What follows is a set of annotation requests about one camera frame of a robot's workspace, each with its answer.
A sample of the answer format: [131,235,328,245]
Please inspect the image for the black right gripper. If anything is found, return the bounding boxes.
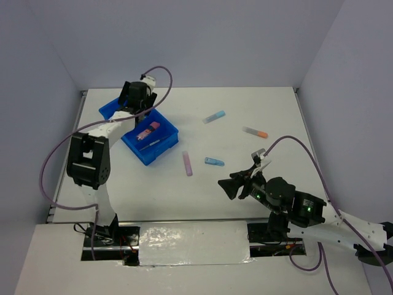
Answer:
[216,164,281,214]

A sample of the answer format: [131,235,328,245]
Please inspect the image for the pink-capped eraser jar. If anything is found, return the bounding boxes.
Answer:
[136,122,160,141]

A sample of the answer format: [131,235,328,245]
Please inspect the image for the black thin pen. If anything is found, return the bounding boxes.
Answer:
[139,135,169,151]

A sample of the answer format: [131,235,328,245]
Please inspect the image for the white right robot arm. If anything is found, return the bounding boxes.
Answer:
[217,169,392,266]

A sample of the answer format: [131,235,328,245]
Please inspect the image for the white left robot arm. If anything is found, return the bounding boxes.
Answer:
[66,75,157,245]

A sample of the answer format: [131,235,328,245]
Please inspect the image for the blue mini stapler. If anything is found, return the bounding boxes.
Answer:
[204,157,225,167]

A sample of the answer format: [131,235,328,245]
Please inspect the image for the blue divided plastic bin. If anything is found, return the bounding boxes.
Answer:
[88,100,178,165]

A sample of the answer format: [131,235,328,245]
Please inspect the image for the orange-capped grey marker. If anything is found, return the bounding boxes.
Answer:
[242,127,268,138]

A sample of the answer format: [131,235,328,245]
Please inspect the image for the purple highlighter pen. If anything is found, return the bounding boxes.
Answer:
[182,151,193,176]

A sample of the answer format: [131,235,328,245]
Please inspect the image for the blue-capped grey marker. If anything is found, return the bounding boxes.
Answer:
[202,111,226,124]

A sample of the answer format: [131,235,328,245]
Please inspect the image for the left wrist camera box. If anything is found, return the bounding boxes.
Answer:
[140,74,156,90]

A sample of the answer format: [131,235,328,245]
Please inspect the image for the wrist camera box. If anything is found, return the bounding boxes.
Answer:
[140,74,156,90]
[251,149,271,177]

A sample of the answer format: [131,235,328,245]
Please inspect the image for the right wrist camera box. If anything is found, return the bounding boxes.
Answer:
[251,149,271,177]

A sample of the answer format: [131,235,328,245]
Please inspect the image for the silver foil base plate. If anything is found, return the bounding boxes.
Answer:
[138,221,251,266]

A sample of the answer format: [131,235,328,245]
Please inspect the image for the right aluminium table rail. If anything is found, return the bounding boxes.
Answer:
[293,87,337,216]

